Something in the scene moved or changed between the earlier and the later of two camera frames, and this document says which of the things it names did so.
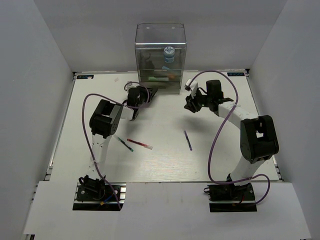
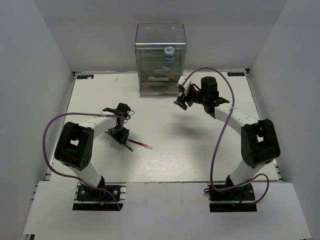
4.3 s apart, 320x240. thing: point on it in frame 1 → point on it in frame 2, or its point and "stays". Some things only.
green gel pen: [125, 144] stays
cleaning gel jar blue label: [169, 52] stays
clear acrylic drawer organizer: [161, 49] stays
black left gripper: [152, 91] → [120, 138]
